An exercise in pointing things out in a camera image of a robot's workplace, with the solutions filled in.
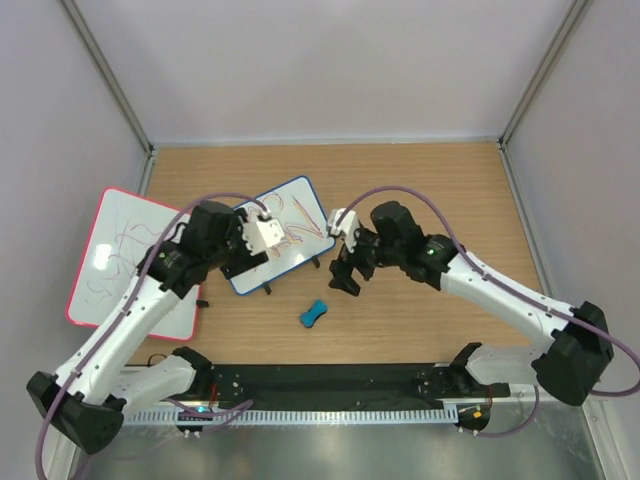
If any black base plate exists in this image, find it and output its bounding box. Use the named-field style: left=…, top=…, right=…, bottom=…
left=122, top=363, right=514, bottom=414

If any blue whiteboard eraser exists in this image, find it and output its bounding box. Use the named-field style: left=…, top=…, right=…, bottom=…
left=299, top=300, right=328, bottom=328

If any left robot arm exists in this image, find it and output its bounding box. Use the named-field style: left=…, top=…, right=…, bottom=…
left=26, top=193, right=282, bottom=455

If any white slotted cable duct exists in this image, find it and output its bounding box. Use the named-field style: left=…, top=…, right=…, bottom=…
left=124, top=404, right=458, bottom=428

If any pink framed whiteboard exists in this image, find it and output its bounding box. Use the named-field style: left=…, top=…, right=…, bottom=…
left=66, top=187, right=177, bottom=327

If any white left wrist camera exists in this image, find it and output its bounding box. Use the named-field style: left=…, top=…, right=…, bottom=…
left=242, top=218, right=285, bottom=256

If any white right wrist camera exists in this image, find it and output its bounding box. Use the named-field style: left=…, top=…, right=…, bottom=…
left=326, top=208, right=360, bottom=253

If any blue framed whiteboard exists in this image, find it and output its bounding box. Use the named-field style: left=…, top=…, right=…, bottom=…
left=230, top=175, right=335, bottom=295

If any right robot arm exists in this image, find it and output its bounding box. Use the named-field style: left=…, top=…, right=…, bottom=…
left=327, top=201, right=613, bottom=406

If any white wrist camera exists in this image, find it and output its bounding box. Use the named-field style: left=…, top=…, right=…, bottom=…
left=242, top=218, right=285, bottom=256
left=326, top=208, right=360, bottom=253

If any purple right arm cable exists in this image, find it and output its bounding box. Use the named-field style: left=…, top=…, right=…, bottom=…
left=334, top=186, right=640, bottom=437

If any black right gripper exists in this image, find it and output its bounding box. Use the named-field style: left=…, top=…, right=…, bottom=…
left=329, top=225, right=403, bottom=296

